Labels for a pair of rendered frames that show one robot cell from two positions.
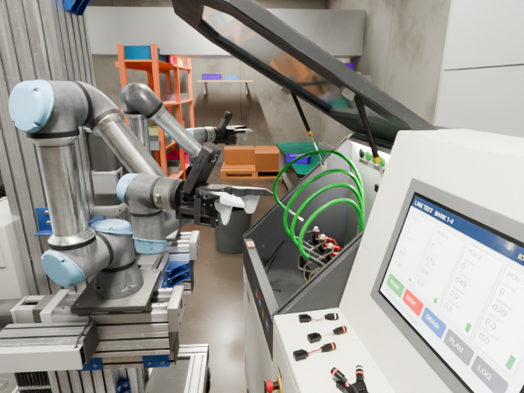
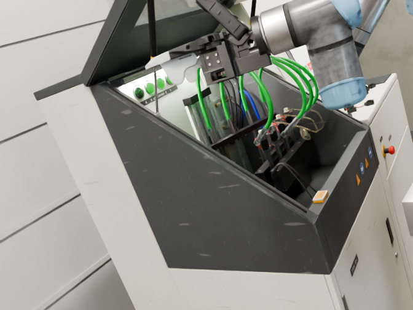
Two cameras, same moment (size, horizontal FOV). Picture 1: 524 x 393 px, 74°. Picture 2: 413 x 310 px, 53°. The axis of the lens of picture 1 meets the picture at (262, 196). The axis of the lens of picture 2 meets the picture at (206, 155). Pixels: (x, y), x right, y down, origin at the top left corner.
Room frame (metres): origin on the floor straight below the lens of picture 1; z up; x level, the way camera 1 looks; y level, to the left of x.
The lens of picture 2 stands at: (2.39, 0.68, 1.46)
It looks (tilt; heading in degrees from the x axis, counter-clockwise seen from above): 15 degrees down; 229
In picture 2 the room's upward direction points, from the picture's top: 21 degrees counter-clockwise
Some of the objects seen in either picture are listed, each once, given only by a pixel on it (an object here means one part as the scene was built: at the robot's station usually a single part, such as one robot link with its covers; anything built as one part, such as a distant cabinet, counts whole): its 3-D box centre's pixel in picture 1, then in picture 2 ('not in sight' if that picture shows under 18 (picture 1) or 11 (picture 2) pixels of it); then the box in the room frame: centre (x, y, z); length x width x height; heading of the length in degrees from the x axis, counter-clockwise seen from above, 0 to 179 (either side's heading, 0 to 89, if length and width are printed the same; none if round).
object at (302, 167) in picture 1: (311, 175); not in sight; (4.99, -0.73, 0.42); 2.34 x 0.94 x 0.85; 3
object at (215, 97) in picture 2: not in sight; (222, 100); (1.15, -0.53, 1.20); 0.13 x 0.03 x 0.31; 11
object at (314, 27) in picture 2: (194, 136); (322, 16); (1.75, 0.34, 1.43); 0.11 x 0.08 x 0.09; 119
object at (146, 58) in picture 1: (164, 120); not in sight; (5.96, 1.62, 1.12); 2.52 x 0.66 x 2.25; 3
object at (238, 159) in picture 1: (254, 161); not in sight; (6.85, 0.14, 0.24); 1.33 x 0.93 x 0.48; 93
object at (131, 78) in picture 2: (382, 149); (170, 63); (1.38, -0.48, 1.43); 0.54 x 0.03 x 0.02; 11
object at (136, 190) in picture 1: (144, 192); not in sight; (0.79, 0.28, 1.43); 0.11 x 0.08 x 0.09; 68
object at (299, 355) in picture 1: (314, 350); (358, 104); (0.77, -0.14, 0.99); 0.12 x 0.02 x 0.02; 109
